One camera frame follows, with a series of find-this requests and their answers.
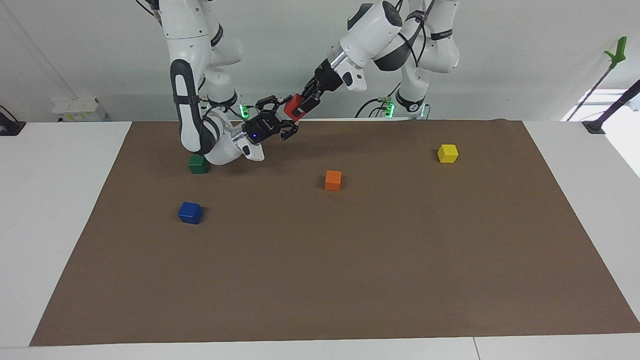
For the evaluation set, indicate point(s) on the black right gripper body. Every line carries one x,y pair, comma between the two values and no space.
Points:
262,130

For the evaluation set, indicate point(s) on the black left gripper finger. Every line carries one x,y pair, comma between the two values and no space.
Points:
312,106
306,91

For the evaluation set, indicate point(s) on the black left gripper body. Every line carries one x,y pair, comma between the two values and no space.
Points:
324,80

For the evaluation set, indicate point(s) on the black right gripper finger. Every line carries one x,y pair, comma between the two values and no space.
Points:
291,129
265,104

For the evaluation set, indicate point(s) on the red wooden block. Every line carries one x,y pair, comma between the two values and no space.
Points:
292,107

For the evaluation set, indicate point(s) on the orange wooden block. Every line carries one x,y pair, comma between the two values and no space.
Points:
333,180

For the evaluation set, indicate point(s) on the green wooden block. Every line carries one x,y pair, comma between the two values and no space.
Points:
197,166

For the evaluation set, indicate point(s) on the blue wooden block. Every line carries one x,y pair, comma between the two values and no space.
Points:
190,213

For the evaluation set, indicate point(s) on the yellow wooden block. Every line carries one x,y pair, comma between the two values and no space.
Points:
447,153

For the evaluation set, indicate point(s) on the brown paper table mat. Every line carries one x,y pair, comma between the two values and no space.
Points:
320,260

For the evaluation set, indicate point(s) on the white box with yellow label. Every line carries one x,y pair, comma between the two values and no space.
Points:
80,110

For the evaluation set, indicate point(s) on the black table clamp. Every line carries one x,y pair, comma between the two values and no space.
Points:
10,127

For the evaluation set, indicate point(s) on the black pole with clamp base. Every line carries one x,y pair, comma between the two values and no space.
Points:
595,126

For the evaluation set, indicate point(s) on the thin pole with green tip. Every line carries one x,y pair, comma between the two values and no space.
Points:
619,50

